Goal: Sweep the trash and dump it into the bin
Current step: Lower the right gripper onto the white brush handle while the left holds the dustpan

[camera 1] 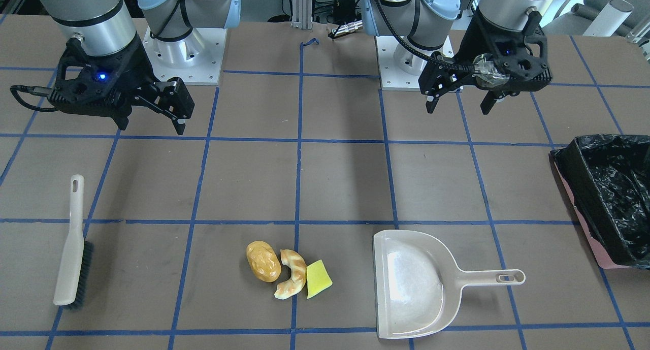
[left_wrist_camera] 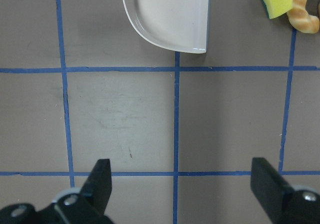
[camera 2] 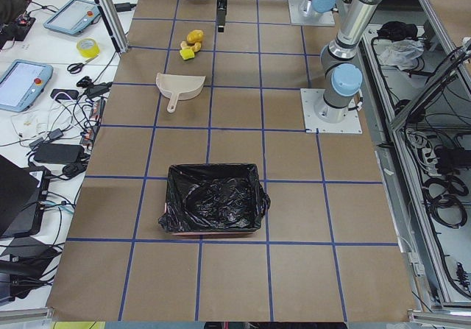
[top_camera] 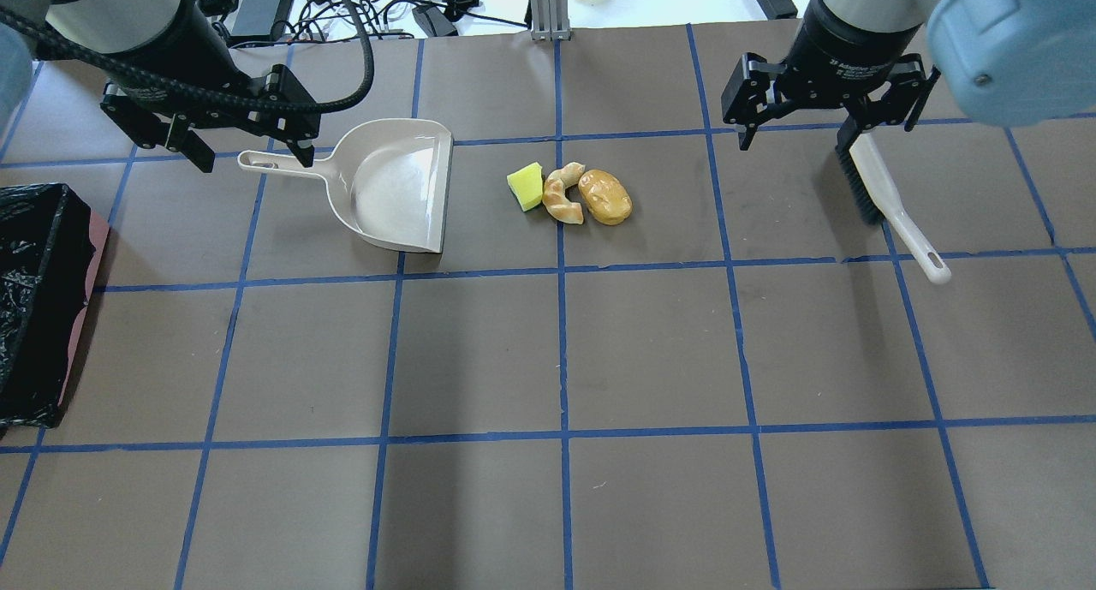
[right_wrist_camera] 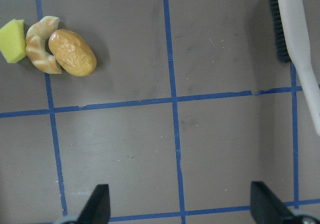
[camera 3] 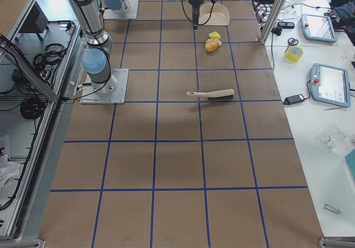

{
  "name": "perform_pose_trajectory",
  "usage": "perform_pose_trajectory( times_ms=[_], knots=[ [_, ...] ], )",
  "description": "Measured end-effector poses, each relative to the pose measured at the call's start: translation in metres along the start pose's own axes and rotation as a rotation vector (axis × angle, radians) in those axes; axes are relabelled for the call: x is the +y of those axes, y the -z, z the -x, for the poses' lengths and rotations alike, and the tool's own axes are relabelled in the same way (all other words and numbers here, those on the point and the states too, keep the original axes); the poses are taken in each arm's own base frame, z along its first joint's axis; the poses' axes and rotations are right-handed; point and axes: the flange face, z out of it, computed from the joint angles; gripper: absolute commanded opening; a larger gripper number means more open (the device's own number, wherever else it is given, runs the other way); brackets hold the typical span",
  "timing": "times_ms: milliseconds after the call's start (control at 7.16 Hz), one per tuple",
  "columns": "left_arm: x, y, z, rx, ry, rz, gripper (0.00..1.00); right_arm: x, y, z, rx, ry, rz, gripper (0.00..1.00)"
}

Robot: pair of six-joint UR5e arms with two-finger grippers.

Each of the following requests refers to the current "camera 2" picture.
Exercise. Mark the aluminium frame post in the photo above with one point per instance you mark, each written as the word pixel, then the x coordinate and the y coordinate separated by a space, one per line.
pixel 113 25

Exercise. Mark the brown potato bread roll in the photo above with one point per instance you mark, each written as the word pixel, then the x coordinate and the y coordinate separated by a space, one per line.
pixel 195 36

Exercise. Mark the near teach pendant tablet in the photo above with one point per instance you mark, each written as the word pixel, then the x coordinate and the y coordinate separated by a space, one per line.
pixel 22 83

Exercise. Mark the bin with black bag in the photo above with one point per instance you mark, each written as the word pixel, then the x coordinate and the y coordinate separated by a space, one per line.
pixel 214 198

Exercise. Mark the far teach pendant tablet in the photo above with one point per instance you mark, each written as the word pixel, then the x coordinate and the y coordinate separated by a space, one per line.
pixel 73 17

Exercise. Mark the crumpled white cloth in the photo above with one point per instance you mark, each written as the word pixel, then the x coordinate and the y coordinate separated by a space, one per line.
pixel 403 54

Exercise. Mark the black handled scissors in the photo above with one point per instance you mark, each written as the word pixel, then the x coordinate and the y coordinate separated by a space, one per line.
pixel 76 68

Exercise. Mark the beige plastic dustpan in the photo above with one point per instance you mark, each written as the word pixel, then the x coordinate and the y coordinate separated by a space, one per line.
pixel 178 87

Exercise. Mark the toy croissant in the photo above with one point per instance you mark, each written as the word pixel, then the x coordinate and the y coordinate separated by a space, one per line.
pixel 194 47

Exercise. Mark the black smartphone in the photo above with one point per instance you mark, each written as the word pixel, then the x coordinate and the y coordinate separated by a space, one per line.
pixel 64 94

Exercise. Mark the black power adapter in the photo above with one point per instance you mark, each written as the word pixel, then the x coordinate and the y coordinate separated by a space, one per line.
pixel 59 153

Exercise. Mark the teach pendant tablet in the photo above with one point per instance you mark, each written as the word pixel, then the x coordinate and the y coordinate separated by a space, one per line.
pixel 22 83
pixel 73 17

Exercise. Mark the black laptop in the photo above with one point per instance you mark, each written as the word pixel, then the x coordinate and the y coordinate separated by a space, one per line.
pixel 23 192

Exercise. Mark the yellow sponge piece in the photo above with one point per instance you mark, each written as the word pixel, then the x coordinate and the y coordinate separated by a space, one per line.
pixel 187 54

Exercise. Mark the yellow tape roll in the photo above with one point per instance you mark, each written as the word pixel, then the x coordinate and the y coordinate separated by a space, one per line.
pixel 88 48

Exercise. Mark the black cloth bundle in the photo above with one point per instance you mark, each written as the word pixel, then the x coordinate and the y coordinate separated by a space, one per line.
pixel 398 31

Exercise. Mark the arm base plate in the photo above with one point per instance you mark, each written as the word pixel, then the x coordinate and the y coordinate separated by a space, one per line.
pixel 302 13
pixel 319 117

